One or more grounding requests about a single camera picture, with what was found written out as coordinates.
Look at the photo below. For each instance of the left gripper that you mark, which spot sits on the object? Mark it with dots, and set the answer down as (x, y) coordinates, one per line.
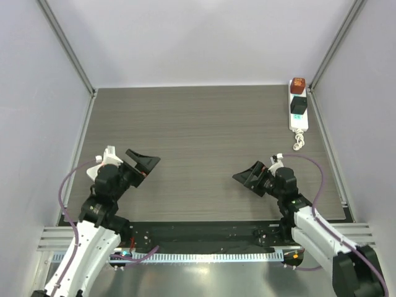
(144, 164)

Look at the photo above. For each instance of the white power strip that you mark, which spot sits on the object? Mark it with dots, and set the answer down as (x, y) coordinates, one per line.
(297, 121)

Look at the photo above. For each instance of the aluminium frame post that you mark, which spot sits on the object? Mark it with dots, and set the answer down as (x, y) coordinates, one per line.
(64, 42)
(351, 16)

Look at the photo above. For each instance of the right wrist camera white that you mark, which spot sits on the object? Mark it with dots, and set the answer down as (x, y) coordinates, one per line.
(276, 161)

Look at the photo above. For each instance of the right aluminium frame post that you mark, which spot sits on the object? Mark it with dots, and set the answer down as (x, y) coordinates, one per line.
(351, 16)

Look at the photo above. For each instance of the left aluminium frame post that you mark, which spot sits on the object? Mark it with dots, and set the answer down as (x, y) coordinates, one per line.
(64, 42)

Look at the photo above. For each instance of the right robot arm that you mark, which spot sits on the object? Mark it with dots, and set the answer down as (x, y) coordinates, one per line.
(354, 269)

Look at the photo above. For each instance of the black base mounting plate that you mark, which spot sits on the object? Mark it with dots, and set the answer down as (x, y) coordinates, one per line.
(226, 237)

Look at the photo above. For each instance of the red-brown plug adapter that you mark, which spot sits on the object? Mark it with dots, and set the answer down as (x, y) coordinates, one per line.
(298, 85)

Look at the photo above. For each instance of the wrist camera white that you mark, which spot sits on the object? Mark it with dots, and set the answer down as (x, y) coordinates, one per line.
(276, 161)
(109, 157)

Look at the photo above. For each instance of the white slotted cable duct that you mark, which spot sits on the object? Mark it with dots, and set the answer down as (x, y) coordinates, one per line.
(157, 258)

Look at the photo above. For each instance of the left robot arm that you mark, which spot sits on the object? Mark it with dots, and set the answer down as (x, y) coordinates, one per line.
(98, 231)

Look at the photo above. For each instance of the black plug adapter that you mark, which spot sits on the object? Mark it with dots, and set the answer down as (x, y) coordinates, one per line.
(298, 105)

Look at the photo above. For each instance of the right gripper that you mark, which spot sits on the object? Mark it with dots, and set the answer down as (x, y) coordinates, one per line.
(259, 178)

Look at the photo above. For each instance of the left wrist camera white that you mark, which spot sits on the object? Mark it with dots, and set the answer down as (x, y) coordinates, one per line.
(109, 157)

